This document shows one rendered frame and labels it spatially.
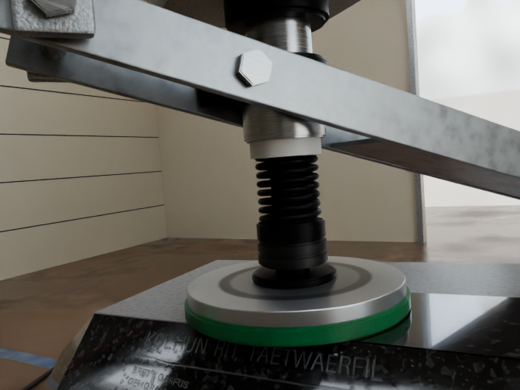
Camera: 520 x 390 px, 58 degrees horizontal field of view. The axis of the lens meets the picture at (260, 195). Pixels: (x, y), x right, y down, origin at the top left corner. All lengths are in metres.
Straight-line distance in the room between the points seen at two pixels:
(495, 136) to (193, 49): 0.33
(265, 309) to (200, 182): 6.34
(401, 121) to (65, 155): 5.65
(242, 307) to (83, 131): 5.87
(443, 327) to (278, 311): 0.14
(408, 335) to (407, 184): 5.13
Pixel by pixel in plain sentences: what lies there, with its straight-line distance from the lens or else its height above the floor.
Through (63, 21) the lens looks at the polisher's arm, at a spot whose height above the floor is 1.09.
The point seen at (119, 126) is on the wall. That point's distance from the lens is 6.62.
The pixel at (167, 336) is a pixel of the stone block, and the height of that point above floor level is 0.84.
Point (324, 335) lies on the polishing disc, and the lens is 0.38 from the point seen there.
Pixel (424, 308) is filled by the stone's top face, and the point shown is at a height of 0.85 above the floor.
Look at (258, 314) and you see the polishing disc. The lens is 0.38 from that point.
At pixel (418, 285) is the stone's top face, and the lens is 0.54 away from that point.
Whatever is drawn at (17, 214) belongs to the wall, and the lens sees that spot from 5.62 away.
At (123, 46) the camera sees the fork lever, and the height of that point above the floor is 1.08.
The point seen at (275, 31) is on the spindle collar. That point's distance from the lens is 0.45.
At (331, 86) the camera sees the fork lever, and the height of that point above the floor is 1.06.
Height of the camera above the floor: 0.99
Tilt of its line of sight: 4 degrees down
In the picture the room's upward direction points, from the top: 4 degrees counter-clockwise
